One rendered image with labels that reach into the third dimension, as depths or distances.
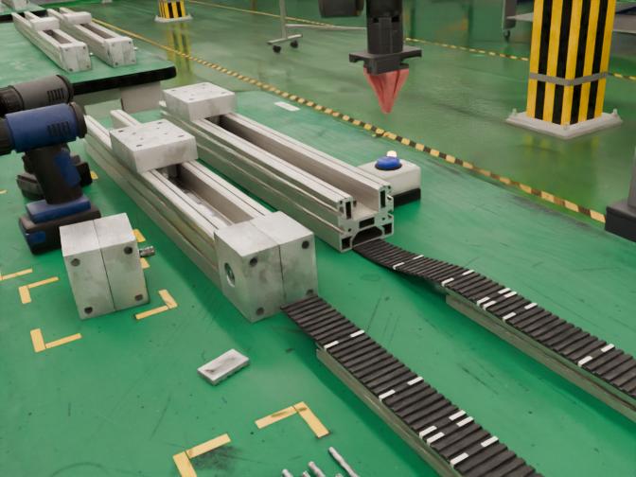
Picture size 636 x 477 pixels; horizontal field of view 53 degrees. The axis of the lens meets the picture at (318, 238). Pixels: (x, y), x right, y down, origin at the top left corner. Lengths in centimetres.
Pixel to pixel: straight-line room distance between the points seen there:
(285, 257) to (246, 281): 6
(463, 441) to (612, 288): 38
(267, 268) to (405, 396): 25
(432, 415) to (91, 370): 40
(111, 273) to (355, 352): 35
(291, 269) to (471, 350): 24
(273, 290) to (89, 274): 24
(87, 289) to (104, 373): 14
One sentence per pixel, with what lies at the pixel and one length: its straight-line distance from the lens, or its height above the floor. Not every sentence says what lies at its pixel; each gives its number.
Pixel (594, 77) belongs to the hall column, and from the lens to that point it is 422.
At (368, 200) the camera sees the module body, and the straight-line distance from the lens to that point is 99.
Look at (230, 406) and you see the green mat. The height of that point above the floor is 78.
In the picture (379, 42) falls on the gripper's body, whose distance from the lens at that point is 103.
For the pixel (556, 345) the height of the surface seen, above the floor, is 81.
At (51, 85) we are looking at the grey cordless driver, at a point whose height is 99.
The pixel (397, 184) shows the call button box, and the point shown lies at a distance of 108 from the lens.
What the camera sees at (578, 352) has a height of 81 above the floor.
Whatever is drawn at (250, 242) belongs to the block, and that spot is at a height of 87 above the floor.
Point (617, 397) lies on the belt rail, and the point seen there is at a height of 79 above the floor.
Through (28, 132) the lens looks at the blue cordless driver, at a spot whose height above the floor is 97.
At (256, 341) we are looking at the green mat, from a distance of 78.
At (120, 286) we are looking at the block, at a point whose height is 81.
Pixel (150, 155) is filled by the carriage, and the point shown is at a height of 89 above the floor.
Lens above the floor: 122
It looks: 26 degrees down
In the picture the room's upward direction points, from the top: 5 degrees counter-clockwise
